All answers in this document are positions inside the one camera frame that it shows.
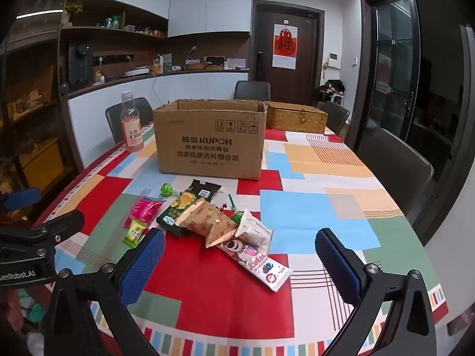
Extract wooden side cabinet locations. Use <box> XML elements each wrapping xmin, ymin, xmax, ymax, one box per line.
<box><xmin>0</xmin><ymin>18</ymin><xmax>78</xmax><ymax>208</ymax></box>

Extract yellow green candy packet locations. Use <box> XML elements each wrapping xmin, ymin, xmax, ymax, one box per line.
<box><xmin>122</xmin><ymin>218</ymin><xmax>149</xmax><ymax>248</ymax></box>

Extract red white wall calendar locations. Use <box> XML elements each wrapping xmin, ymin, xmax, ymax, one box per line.
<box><xmin>273</xmin><ymin>23</ymin><xmax>297</xmax><ymax>70</ymax></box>

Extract brown cardboard box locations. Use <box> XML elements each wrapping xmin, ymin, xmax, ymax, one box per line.
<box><xmin>153</xmin><ymin>99</ymin><xmax>268</xmax><ymax>182</ymax></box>

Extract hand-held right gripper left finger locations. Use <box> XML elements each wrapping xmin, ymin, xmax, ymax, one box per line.
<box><xmin>44</xmin><ymin>228</ymin><xmax>166</xmax><ymax>356</ymax></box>

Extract yellow flower bunch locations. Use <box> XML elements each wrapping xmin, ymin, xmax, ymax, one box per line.
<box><xmin>64</xmin><ymin>1</ymin><xmax>84</xmax><ymax>23</ymax></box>

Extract woven wicker lidded basket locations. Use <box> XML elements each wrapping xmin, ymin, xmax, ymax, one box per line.
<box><xmin>264</xmin><ymin>101</ymin><xmax>329</xmax><ymax>134</ymax></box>

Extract dark bag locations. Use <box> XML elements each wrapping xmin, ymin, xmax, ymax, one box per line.
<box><xmin>320</xmin><ymin>80</ymin><xmax>346</xmax><ymax>95</ymax></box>

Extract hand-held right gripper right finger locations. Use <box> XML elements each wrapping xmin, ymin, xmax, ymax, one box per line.
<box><xmin>315</xmin><ymin>227</ymin><xmax>438</xmax><ymax>356</ymax></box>

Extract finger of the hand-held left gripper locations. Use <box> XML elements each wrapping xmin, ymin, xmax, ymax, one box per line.
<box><xmin>31</xmin><ymin>209</ymin><xmax>85</xmax><ymax>244</ymax></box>
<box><xmin>0</xmin><ymin>188</ymin><xmax>41</xmax><ymax>212</ymax></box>

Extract dark glass door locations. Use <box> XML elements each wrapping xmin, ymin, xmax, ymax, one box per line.
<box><xmin>362</xmin><ymin>0</ymin><xmax>422</xmax><ymax>149</ymax></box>

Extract dark brown snack bar packet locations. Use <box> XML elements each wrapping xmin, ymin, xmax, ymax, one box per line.
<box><xmin>187</xmin><ymin>179</ymin><xmax>222</xmax><ymax>203</ymax></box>

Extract pink white wafer packet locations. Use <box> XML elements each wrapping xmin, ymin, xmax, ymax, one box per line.
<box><xmin>215</xmin><ymin>238</ymin><xmax>292</xmax><ymax>293</ymax></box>

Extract pink snack packet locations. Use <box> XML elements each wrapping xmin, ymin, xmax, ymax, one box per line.
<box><xmin>128</xmin><ymin>198</ymin><xmax>166</xmax><ymax>228</ymax></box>

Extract dark grey dining chair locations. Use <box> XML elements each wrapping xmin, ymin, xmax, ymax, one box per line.
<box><xmin>317</xmin><ymin>101</ymin><xmax>350</xmax><ymax>136</ymax></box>
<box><xmin>105</xmin><ymin>97</ymin><xmax>154</xmax><ymax>144</ymax></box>
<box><xmin>357</xmin><ymin>128</ymin><xmax>435</xmax><ymax>227</ymax></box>
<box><xmin>234</xmin><ymin>80</ymin><xmax>271</xmax><ymax>101</ymax></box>

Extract green chips bag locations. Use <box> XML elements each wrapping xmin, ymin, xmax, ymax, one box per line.
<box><xmin>156</xmin><ymin>191</ymin><xmax>203</xmax><ymax>239</ymax></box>

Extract wooden wall shelf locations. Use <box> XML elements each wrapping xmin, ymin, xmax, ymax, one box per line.
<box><xmin>59</xmin><ymin>0</ymin><xmax>169</xmax><ymax>50</ymax></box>

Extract green monster lollipop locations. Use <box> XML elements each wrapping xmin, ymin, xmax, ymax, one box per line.
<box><xmin>160</xmin><ymin>182</ymin><xmax>182</xmax><ymax>198</ymax></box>

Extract white upper cabinets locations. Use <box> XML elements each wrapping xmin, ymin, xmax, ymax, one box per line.
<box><xmin>69</xmin><ymin>0</ymin><xmax>253</xmax><ymax>38</ymax></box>

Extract orange brown snack packet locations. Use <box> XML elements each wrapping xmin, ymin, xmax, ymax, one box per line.
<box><xmin>174</xmin><ymin>197</ymin><xmax>240</xmax><ymax>249</ymax></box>

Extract dark brown door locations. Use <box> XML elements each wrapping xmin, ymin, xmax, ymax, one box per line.
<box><xmin>252</xmin><ymin>0</ymin><xmax>324</xmax><ymax>102</ymax></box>

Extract white snack packet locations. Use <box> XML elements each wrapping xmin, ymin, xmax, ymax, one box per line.
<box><xmin>235</xmin><ymin>208</ymin><xmax>273</xmax><ymax>256</ymax></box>

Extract white counter cabinet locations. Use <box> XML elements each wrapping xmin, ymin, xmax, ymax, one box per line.
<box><xmin>61</xmin><ymin>70</ymin><xmax>249</xmax><ymax>173</ymax></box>

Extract pink drink bottle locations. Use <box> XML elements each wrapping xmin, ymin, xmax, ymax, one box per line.
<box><xmin>119</xmin><ymin>91</ymin><xmax>143</xmax><ymax>153</ymax></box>

